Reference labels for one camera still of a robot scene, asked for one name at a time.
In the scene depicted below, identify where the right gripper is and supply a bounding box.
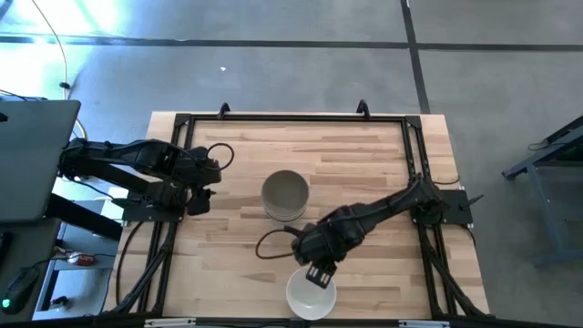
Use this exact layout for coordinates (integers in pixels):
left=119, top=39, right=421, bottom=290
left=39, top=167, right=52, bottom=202
left=291, top=222, right=343, bottom=291

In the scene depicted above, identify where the blue metal cart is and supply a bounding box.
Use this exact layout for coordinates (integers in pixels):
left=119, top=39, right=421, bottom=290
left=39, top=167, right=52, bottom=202
left=500, top=113, right=583, bottom=270

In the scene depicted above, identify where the dark desk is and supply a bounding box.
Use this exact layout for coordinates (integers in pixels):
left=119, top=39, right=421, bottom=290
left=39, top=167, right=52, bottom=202
left=0, top=217, right=63, bottom=323

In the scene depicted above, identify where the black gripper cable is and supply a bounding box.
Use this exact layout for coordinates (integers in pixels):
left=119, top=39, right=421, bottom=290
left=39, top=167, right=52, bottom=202
left=254, top=227, right=302, bottom=261
left=205, top=141, right=236, bottom=173

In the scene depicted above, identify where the silver metal bracket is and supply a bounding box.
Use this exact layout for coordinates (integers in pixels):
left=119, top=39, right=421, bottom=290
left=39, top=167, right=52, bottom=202
left=143, top=317, right=197, bottom=328
left=398, top=320, right=451, bottom=328

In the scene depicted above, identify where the white floor cable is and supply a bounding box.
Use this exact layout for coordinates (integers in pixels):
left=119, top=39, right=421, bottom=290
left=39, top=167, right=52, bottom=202
left=29, top=0, right=88, bottom=140

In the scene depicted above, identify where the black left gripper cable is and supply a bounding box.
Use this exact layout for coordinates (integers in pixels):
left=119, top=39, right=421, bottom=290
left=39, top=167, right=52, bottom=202
left=205, top=141, right=236, bottom=173

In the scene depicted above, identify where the red and white small object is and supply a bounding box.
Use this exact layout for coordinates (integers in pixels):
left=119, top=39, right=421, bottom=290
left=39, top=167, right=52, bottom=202
left=66, top=251, right=97, bottom=268

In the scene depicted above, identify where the black aluminium table frame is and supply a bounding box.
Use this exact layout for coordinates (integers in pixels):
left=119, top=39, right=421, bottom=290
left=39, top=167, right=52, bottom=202
left=104, top=111, right=491, bottom=320

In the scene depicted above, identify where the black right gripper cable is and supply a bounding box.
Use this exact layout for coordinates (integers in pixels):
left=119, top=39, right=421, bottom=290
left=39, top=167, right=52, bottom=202
left=254, top=227, right=302, bottom=261

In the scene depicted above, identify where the olive green bowl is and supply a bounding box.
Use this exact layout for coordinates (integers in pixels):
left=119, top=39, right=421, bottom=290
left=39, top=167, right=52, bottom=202
left=261, top=169, right=311, bottom=216

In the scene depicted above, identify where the black computer mouse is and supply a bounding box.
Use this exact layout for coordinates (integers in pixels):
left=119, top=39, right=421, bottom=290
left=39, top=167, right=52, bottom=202
left=1, top=266, right=41, bottom=315

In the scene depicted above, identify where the grey laptop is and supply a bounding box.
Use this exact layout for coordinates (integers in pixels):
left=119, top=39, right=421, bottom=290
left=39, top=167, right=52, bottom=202
left=0, top=98, right=82, bottom=224

